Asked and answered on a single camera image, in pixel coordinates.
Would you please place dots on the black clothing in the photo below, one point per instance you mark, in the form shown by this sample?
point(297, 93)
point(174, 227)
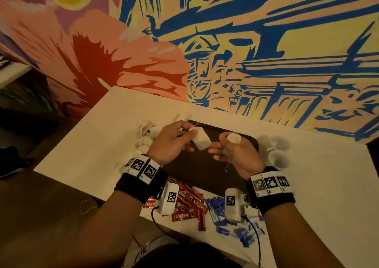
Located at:
point(189, 258)

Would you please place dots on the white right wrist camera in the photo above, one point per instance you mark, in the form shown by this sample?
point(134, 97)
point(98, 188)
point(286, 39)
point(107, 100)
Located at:
point(234, 204)

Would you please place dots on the small white cup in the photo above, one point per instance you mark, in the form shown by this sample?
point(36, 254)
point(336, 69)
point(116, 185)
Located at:
point(279, 143)
point(278, 160)

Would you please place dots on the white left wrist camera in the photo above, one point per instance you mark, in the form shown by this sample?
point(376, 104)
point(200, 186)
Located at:
point(169, 198)

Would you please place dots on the person's left hand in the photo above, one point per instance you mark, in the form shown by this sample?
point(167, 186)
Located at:
point(169, 143)

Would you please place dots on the person's left forearm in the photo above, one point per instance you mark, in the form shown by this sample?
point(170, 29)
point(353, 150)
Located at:
point(98, 235)

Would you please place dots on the white tea bag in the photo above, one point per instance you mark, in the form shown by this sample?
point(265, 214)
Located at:
point(233, 140)
point(201, 138)

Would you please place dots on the pile of blue sugar sachets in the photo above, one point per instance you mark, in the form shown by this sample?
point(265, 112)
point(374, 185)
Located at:
point(216, 211)

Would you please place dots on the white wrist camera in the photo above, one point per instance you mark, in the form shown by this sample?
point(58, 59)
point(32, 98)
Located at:
point(169, 198)
point(234, 204)

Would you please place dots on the dark brown tray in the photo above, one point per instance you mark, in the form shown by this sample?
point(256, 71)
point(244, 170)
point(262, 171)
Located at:
point(195, 170)

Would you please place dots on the black object on floor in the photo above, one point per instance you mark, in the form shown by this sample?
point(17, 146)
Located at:
point(13, 161)

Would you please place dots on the person's right hand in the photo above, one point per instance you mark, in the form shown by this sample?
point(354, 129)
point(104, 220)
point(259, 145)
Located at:
point(243, 158)

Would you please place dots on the pile of white tea bags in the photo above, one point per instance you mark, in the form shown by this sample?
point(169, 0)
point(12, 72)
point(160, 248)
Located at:
point(145, 140)

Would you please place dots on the pile of red Nescafe sachets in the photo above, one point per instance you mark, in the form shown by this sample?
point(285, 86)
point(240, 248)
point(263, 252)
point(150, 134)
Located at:
point(186, 203)

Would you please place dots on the person's right forearm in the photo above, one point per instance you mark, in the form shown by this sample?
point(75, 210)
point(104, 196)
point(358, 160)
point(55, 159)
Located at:
point(302, 241)

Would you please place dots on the white wall shelf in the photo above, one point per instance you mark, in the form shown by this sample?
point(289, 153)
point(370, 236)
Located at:
point(12, 72)

